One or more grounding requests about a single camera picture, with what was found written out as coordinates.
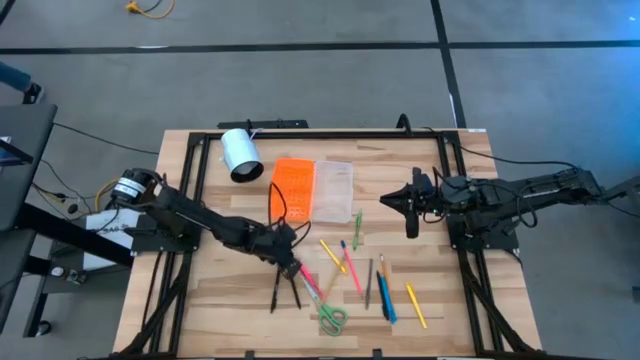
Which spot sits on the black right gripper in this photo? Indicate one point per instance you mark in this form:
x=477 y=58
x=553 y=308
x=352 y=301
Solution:
x=432 y=200

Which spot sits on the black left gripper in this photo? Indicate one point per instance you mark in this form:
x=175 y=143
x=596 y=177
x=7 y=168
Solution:
x=277 y=245

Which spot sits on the pink highlighter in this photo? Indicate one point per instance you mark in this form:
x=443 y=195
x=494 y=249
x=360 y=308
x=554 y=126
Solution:
x=311 y=281

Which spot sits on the green pen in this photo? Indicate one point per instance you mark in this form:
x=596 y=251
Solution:
x=357 y=230

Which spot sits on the yellow pen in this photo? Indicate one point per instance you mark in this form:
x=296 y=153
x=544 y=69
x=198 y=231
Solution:
x=416 y=305
x=332 y=256

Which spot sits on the clear plastic supply box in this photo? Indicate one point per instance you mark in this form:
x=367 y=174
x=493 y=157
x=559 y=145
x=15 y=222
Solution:
x=334 y=192

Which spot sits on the yellow pencil green ferrule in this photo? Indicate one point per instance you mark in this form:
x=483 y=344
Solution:
x=331 y=286

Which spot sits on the pink pen blue tip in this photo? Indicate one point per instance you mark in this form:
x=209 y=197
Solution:
x=352 y=270

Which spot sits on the grey pen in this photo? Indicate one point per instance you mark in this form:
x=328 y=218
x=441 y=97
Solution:
x=368 y=285

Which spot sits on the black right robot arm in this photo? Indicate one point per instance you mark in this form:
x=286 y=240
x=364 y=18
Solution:
x=550 y=187

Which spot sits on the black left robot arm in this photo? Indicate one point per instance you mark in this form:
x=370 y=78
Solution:
x=200 y=215

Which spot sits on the white equipment box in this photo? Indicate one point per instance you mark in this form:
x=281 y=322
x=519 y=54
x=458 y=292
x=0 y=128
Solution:
x=125 y=220

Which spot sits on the black power strip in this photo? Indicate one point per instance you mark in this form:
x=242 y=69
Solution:
x=265 y=124

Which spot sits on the grey metal stand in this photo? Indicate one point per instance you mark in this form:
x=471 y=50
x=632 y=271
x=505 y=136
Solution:
x=625 y=189

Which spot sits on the black caster wheel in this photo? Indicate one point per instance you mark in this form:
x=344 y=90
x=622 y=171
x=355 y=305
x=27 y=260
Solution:
x=43 y=328

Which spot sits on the black desk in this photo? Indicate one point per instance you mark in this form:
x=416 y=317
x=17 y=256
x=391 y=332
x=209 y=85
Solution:
x=30 y=120

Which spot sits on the dark screen device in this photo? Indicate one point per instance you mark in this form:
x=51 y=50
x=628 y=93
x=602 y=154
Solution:
x=12 y=150

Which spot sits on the person's shoe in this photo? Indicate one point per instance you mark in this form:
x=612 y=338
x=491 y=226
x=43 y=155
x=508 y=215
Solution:
x=34 y=93

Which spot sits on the person's leg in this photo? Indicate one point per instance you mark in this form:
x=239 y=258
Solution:
x=12 y=76

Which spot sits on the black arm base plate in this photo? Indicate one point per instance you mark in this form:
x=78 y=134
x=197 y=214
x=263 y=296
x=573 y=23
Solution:
x=505 y=242
x=150 y=242

